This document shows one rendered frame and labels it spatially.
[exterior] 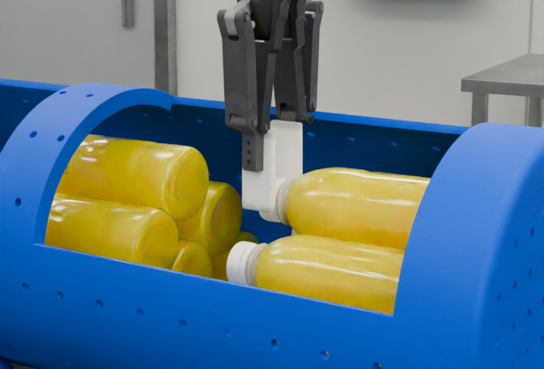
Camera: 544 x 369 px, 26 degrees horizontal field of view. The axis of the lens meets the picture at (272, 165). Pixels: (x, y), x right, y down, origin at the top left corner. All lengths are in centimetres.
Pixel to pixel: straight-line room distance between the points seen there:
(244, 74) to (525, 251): 27
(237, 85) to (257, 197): 10
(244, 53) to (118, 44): 424
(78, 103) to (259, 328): 30
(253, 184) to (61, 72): 441
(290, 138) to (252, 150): 6
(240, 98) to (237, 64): 3
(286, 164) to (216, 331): 19
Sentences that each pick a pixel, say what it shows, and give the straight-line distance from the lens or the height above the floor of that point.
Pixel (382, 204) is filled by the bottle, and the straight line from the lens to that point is 94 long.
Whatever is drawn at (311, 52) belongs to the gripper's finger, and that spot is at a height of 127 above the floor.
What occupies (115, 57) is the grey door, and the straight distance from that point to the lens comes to 520.
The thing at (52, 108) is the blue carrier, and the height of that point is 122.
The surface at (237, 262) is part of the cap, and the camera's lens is 97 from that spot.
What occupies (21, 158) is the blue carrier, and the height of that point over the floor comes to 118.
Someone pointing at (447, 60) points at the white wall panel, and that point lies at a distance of 453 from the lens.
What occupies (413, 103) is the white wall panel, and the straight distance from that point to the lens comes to 461.
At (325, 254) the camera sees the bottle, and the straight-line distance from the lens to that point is 93.
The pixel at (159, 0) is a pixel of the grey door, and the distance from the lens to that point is 502.
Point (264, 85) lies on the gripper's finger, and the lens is 97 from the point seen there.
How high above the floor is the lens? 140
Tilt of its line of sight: 12 degrees down
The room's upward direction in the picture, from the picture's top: straight up
